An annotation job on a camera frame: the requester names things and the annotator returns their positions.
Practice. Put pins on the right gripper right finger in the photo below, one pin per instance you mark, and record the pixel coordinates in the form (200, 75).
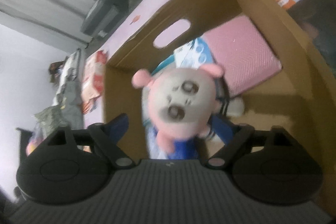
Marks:
(233, 136)

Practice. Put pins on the pink wet wipes pack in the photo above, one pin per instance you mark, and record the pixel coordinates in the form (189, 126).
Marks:
(93, 80)

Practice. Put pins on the black box by curtain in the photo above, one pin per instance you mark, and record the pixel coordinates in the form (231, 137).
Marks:
(103, 16)

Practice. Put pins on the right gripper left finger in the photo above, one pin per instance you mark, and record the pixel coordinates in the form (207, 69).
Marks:
(105, 138)

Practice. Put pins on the pink white plush doll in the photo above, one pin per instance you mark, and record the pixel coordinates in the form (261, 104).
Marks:
(180, 102)

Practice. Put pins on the pink notebook pouch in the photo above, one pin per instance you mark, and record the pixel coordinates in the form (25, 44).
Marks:
(241, 50)

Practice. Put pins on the dark grey yellow-print quilt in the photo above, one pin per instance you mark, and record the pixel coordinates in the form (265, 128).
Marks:
(68, 94)

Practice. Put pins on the green floral pillow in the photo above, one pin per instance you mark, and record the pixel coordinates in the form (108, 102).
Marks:
(51, 118)

